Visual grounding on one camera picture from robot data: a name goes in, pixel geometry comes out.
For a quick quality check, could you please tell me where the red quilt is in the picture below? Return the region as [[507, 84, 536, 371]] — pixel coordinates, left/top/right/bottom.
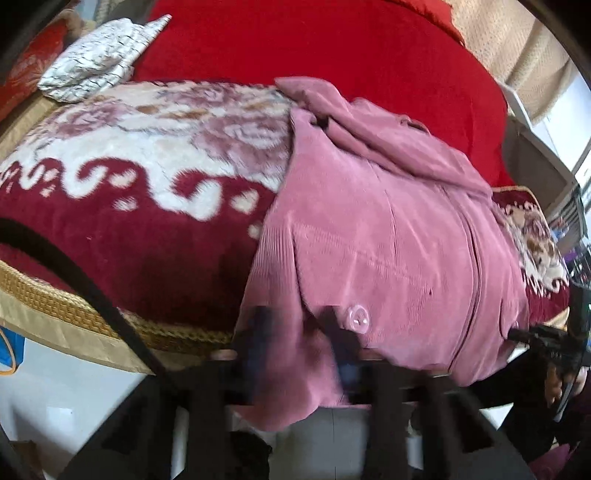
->
[[134, 1, 512, 187]]

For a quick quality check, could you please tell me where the red gift box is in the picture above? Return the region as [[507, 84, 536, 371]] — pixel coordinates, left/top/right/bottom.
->
[[0, 20, 68, 120]]

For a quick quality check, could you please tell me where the pink corduroy jacket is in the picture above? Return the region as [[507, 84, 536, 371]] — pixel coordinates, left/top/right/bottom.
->
[[239, 77, 529, 431]]

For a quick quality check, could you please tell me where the black cable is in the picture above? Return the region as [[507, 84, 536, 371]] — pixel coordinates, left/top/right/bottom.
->
[[0, 220, 172, 384]]

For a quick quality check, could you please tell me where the white crackle-pattern cloth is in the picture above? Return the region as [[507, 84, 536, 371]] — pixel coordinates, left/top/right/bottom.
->
[[37, 14, 171, 103]]

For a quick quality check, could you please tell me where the beige dotted curtain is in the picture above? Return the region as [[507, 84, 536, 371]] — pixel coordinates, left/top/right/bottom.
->
[[449, 0, 578, 124]]

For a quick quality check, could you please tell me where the floral plush blanket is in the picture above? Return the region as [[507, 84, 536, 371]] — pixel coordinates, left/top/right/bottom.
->
[[1, 82, 569, 368]]

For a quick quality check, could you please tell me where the red pillow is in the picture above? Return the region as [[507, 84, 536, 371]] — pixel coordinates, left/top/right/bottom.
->
[[398, 0, 465, 46]]

